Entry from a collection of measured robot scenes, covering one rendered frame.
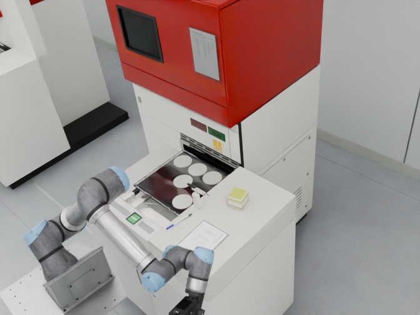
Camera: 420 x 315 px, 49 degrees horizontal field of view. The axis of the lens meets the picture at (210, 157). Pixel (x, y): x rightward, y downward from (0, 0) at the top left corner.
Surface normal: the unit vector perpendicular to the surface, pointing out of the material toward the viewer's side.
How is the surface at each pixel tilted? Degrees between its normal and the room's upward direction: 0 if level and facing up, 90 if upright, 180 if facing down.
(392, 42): 90
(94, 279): 90
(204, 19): 90
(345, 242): 0
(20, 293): 0
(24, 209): 0
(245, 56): 90
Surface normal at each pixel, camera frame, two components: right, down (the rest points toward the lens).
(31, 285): -0.10, -0.76
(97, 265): 0.68, 0.42
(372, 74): -0.68, 0.52
